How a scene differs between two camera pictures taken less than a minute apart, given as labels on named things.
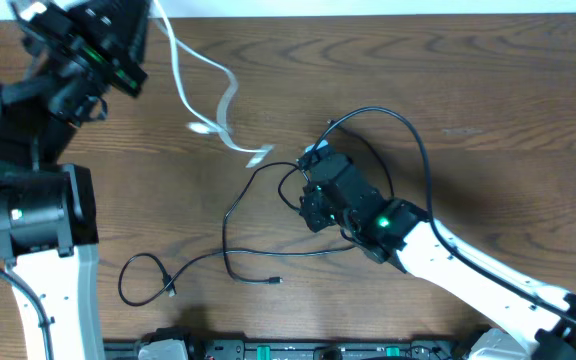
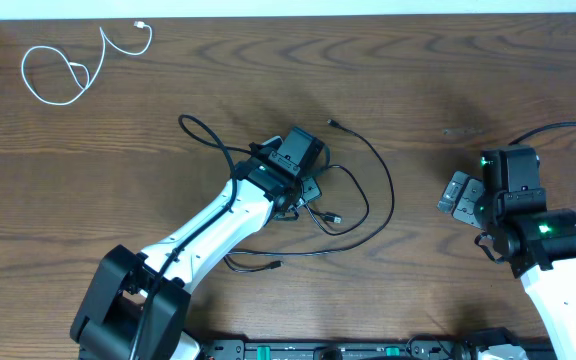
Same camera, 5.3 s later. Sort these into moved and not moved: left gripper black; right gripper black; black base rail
Moved: right gripper black; left gripper black
Not moved: black base rail
